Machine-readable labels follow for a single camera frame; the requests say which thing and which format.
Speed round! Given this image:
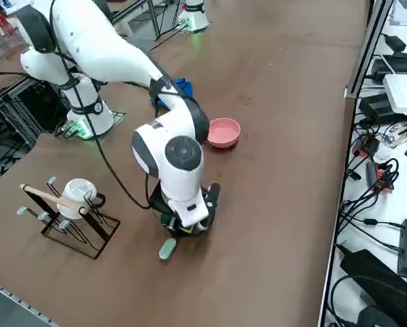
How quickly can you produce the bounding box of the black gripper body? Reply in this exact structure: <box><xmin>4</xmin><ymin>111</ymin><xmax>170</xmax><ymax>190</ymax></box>
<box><xmin>149</xmin><ymin>185</ymin><xmax>176</xmax><ymax>221</ymax></box>

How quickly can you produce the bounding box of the pink bowl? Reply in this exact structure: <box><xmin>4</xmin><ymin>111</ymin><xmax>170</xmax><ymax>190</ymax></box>
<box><xmin>206</xmin><ymin>117</ymin><xmax>241</xmax><ymax>149</ymax></box>

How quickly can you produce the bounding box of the crumpled blue cloth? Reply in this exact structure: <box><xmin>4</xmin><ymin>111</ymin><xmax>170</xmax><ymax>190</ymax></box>
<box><xmin>150</xmin><ymin>77</ymin><xmax>194</xmax><ymax>110</ymax></box>

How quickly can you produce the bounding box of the black orange electronic device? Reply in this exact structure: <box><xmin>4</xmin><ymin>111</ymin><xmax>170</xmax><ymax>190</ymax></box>
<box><xmin>365</xmin><ymin>160</ymin><xmax>395</xmax><ymax>193</ymax></box>

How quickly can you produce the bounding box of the red black electronic device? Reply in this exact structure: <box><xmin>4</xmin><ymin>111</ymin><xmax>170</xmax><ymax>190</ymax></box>
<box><xmin>352</xmin><ymin>134</ymin><xmax>380</xmax><ymax>158</ymax></box>

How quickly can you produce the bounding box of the clear acrylic shelf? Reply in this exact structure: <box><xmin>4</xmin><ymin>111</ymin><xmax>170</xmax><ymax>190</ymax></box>
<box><xmin>0</xmin><ymin>6</ymin><xmax>24</xmax><ymax>61</ymax></box>

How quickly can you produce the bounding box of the black power brick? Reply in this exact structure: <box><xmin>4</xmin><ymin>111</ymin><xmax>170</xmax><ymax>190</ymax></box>
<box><xmin>359</xmin><ymin>94</ymin><xmax>395</xmax><ymax>124</ymax></box>

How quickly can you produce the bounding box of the circuit board strip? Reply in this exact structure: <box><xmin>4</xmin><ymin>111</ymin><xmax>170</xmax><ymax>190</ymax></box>
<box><xmin>386</xmin><ymin>119</ymin><xmax>407</xmax><ymax>149</ymax></box>

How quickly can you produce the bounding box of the white plastic box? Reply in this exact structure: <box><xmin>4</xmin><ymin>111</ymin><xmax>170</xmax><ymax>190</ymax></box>
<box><xmin>382</xmin><ymin>74</ymin><xmax>407</xmax><ymax>115</ymax></box>

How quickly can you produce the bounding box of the small black power adapter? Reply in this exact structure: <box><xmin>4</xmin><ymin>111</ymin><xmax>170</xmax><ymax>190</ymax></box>
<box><xmin>383</xmin><ymin>33</ymin><xmax>407</xmax><ymax>52</ymax></box>

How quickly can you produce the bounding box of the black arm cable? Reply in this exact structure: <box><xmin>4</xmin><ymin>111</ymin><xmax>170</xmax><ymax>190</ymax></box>
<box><xmin>49</xmin><ymin>0</ymin><xmax>177</xmax><ymax>211</ymax></box>

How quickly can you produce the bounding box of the white mug black handle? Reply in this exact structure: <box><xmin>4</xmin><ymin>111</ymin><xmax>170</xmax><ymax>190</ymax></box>
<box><xmin>57</xmin><ymin>178</ymin><xmax>107</xmax><ymax>220</ymax></box>

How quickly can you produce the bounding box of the black wire mug rack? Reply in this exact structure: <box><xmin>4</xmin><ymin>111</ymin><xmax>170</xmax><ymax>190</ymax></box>
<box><xmin>18</xmin><ymin>176</ymin><xmax>121</xmax><ymax>260</ymax></box>

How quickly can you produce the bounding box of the black metal frame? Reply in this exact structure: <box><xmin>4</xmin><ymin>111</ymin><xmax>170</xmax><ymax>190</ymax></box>
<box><xmin>0</xmin><ymin>73</ymin><xmax>71</xmax><ymax>153</ymax></box>

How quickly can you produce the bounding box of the aluminium camera post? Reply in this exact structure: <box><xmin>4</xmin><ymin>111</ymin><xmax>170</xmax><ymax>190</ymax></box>
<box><xmin>345</xmin><ymin>0</ymin><xmax>395</xmax><ymax>99</ymax></box>

